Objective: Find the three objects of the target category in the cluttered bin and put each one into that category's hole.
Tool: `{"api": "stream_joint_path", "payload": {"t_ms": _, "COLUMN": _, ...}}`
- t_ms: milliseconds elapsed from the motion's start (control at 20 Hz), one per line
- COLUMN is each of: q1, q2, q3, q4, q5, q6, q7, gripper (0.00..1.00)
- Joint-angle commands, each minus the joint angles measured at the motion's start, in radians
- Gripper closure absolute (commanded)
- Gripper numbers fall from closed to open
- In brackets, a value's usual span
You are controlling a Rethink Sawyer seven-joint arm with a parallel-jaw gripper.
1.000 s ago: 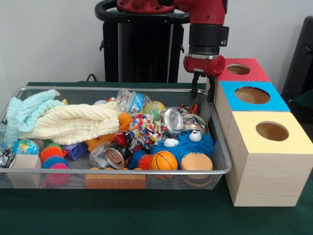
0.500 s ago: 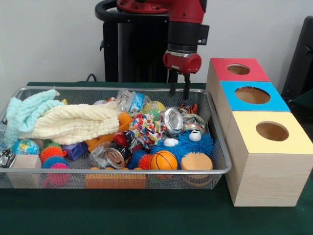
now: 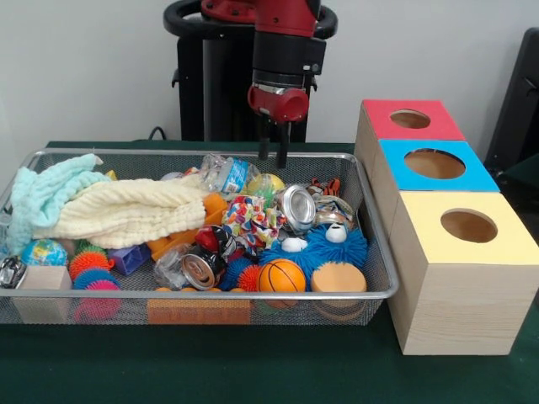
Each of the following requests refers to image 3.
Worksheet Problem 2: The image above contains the small globe ball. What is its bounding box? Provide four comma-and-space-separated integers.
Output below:
19, 239, 69, 269

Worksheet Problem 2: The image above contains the cream waffle cloth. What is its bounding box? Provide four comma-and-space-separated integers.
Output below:
32, 172, 240, 250

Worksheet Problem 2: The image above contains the black and red drink can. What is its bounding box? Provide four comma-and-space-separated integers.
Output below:
180, 225, 237, 292

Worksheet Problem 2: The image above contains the crushed drink can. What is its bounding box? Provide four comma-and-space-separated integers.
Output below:
273, 183, 318, 235

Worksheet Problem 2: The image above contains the tan round foam disc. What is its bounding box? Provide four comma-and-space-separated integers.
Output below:
310, 263, 368, 293

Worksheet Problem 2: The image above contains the wooden box with three holes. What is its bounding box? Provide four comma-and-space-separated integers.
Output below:
352, 98, 539, 357

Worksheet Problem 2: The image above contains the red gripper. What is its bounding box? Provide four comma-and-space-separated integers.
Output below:
247, 83, 310, 169

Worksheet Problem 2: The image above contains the crushed clear water bottle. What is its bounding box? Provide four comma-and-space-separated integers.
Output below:
200, 153, 262, 197

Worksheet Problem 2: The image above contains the mint green waffle cloth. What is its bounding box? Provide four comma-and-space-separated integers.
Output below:
6, 153, 111, 258

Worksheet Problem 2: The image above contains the black chair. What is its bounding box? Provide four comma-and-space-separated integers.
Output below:
483, 27, 539, 169

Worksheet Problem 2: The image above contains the orange striped tiger plush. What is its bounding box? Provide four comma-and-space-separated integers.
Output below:
309, 177, 343, 199

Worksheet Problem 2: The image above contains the orange toy basketball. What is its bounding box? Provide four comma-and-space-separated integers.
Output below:
257, 258, 307, 294

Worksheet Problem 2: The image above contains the colourful knotted rope toy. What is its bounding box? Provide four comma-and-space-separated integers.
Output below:
221, 195, 288, 254

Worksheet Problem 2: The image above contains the shallow clear mesh bin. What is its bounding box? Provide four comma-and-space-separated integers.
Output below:
0, 150, 400, 327

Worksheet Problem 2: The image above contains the dark green table cloth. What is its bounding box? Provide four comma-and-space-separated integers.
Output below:
503, 163, 539, 199
0, 141, 539, 404

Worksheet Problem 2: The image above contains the orange plastic building block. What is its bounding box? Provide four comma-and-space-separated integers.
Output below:
147, 287, 253, 326

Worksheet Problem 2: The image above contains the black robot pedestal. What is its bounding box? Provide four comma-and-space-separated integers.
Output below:
163, 0, 339, 143

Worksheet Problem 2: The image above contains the blue fuzzy monster toy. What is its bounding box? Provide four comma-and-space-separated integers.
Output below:
260, 222, 368, 281

